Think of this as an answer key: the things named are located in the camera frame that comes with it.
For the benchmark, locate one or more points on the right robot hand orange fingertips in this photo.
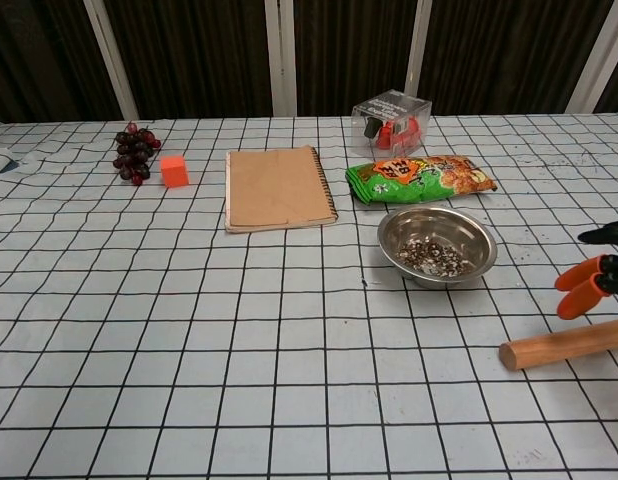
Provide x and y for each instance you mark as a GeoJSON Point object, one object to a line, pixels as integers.
{"type": "Point", "coordinates": [584, 282]}

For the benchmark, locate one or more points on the red toy in box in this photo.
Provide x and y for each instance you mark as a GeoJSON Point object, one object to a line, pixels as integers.
{"type": "Point", "coordinates": [396, 132]}

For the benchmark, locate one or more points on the wooden rolling pin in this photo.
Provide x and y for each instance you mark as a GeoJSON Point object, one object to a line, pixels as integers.
{"type": "Point", "coordinates": [564, 347]}

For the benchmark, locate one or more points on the clear plastic box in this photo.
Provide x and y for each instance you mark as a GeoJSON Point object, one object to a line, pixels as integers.
{"type": "Point", "coordinates": [391, 107]}

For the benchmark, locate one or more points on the orange cube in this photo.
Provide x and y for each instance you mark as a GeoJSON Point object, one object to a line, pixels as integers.
{"type": "Point", "coordinates": [175, 172]}

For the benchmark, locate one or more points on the white checkered tablecloth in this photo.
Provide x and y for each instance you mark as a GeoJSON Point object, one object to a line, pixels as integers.
{"type": "Point", "coordinates": [239, 350]}

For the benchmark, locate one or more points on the dark red grape bunch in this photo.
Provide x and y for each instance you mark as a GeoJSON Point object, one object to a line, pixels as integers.
{"type": "Point", "coordinates": [131, 152]}

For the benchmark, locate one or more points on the green snack bag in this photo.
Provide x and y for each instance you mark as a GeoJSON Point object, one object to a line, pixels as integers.
{"type": "Point", "coordinates": [419, 180]}

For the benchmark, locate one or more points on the stainless steel bowl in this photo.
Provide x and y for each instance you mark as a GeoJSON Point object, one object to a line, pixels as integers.
{"type": "Point", "coordinates": [469, 235]}

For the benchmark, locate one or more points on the crushed dark seeds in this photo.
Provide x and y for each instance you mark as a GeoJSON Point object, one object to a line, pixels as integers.
{"type": "Point", "coordinates": [434, 257]}

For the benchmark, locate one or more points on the white frame post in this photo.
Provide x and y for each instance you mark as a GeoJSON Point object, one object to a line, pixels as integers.
{"type": "Point", "coordinates": [280, 55]}
{"type": "Point", "coordinates": [111, 60]}
{"type": "Point", "coordinates": [423, 40]}
{"type": "Point", "coordinates": [594, 60]}

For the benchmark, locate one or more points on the brown spiral notebook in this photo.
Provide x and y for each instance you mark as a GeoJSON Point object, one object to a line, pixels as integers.
{"type": "Point", "coordinates": [276, 187]}

